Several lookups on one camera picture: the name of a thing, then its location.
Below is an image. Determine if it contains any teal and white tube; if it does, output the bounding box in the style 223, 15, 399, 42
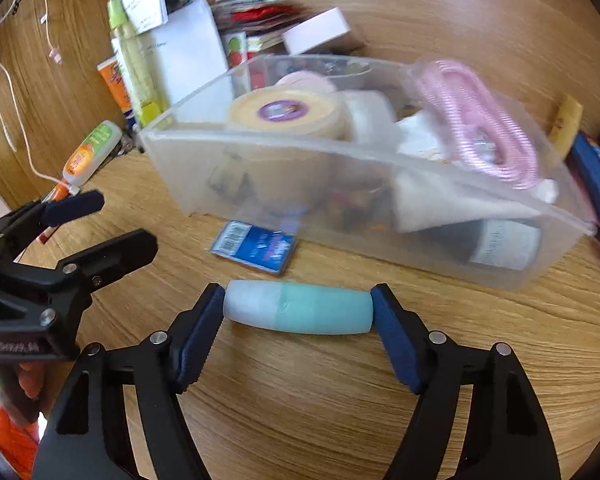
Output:
223, 280, 374, 336

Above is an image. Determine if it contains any yellow gourd charm with tassel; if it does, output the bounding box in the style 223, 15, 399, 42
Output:
324, 182, 394, 233

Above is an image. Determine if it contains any person hand holding gripper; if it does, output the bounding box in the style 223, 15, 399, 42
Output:
18, 362, 45, 400

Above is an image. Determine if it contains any green orange lotion tube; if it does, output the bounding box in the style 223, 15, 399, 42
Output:
36, 119, 124, 244

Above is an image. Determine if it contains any yellow green spray bottle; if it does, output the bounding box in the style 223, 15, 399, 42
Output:
107, 0, 162, 129

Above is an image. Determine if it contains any orange sunscreen tube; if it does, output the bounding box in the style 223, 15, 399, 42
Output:
97, 56, 135, 128

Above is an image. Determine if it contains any dark bottle white label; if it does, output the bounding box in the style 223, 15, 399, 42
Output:
417, 219, 543, 271

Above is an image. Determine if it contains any blue card pack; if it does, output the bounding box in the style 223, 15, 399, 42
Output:
210, 220, 297, 275

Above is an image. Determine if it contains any clear plastic storage bin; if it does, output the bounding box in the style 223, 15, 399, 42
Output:
140, 55, 595, 288

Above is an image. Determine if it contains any yellow round lidded container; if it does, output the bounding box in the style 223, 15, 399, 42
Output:
226, 86, 349, 141

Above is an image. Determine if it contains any pink round case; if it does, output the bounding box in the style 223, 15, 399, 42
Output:
276, 70, 338, 93

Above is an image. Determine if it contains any glass bowl with trinkets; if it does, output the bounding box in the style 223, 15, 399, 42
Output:
284, 56, 372, 77

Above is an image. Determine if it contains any stack of books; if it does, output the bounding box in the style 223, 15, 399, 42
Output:
210, 0, 306, 68

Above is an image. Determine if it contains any clear round plastic jar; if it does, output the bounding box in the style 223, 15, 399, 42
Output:
340, 90, 400, 146

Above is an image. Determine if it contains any white small box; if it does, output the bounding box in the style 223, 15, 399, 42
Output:
283, 8, 351, 55

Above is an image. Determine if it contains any white charging cable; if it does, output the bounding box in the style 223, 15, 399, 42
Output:
0, 0, 81, 196

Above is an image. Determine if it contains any pink rope in bag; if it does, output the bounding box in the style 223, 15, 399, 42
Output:
412, 58, 541, 191

